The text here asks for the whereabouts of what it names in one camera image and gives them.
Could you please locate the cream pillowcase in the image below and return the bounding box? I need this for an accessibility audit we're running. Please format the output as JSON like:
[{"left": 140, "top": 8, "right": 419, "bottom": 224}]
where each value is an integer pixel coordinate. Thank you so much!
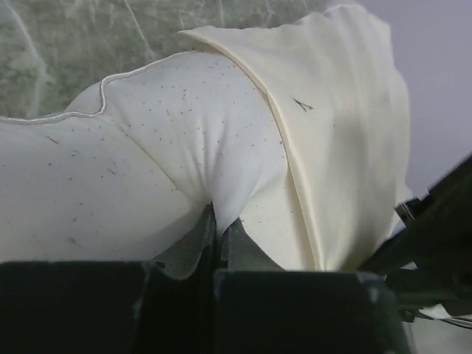
[{"left": 178, "top": 1, "right": 410, "bottom": 271}]

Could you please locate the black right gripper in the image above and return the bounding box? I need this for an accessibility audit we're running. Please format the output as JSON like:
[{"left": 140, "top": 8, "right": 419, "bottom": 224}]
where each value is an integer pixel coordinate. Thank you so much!
[{"left": 364, "top": 157, "right": 471, "bottom": 317}]

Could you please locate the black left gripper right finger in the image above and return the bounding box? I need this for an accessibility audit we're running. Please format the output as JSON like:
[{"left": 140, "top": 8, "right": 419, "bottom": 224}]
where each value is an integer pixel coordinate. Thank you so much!
[{"left": 213, "top": 221, "right": 410, "bottom": 353}]

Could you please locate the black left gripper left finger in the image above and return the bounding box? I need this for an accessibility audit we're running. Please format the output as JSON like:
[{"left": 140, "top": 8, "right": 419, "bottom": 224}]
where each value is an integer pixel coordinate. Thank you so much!
[{"left": 1, "top": 206, "right": 215, "bottom": 353}]

